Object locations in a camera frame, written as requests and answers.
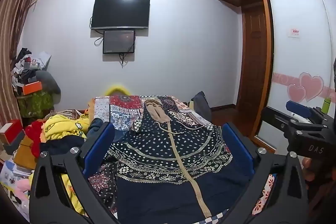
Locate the black wall television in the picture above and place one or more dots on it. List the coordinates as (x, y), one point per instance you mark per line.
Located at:
(121, 12)

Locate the striped cloth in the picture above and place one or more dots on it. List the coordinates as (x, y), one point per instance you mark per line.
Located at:
(65, 113)

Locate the green bottle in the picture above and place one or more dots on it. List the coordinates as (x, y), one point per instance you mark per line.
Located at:
(326, 106)

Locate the brown striped curtain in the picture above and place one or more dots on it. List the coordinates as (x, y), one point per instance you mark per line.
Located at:
(13, 37)

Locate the mustard brown bag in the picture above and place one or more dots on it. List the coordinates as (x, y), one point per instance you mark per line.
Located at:
(25, 151)

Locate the green patterned cloth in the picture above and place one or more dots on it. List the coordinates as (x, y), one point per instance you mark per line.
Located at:
(35, 104)

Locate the yellow curved object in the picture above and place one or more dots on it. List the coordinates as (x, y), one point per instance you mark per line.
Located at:
(116, 89)

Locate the white heart print sliding door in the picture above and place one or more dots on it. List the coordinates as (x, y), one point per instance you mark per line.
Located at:
(296, 50)

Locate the dark navy clothing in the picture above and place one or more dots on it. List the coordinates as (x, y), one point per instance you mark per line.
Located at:
(63, 144)

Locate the blue denim jeans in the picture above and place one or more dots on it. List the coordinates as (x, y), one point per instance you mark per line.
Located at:
(95, 128)

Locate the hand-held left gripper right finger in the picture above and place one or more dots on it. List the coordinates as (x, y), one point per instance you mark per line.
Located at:
(236, 146)

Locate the small black wall monitor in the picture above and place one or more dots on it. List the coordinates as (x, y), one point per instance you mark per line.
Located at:
(118, 41)

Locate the navy patterned hooded garment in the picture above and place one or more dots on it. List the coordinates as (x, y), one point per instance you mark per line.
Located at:
(168, 155)

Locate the person's right hand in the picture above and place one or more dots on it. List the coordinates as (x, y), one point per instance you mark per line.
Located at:
(307, 167)

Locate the yellow cartoon print garment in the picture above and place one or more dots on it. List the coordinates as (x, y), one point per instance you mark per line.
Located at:
(63, 127)

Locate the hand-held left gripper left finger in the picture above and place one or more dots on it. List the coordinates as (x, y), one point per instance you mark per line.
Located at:
(99, 146)

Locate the red box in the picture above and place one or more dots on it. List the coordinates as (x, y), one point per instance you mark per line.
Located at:
(10, 129)

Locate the orange box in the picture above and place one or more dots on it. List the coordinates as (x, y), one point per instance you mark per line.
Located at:
(31, 87)

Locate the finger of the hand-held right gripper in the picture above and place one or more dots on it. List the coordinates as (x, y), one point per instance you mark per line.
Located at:
(274, 119)
(298, 108)

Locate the orange cloth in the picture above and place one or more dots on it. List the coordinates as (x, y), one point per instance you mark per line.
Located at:
(91, 108)

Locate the pile of clutter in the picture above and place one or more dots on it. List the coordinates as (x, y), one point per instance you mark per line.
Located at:
(27, 64)

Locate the red garment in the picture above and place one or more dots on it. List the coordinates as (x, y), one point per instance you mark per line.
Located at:
(34, 137)

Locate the patchwork patterned bedspread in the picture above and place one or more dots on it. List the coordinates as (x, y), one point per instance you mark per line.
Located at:
(123, 111)

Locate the pink plush toy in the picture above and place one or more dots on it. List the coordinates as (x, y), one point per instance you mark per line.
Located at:
(23, 186)

